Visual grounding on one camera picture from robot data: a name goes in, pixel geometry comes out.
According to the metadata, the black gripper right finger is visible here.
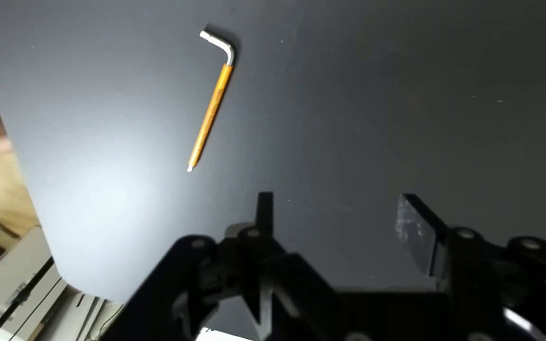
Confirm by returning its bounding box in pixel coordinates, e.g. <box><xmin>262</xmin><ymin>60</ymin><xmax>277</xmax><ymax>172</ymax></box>
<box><xmin>395</xmin><ymin>193</ymin><xmax>448</xmax><ymax>276</ymax></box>

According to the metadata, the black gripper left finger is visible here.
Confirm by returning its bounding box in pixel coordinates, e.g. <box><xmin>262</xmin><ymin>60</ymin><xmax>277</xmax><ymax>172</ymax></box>
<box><xmin>257</xmin><ymin>191</ymin><xmax>274</xmax><ymax>252</ymax></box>

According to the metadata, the orange pen with white cap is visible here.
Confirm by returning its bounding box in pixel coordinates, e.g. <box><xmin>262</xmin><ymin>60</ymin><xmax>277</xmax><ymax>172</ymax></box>
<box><xmin>188</xmin><ymin>28</ymin><xmax>238</xmax><ymax>172</ymax></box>

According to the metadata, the white cabinet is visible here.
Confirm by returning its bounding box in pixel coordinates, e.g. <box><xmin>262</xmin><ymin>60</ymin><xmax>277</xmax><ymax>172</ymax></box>
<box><xmin>0</xmin><ymin>229</ymin><xmax>122</xmax><ymax>341</ymax></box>

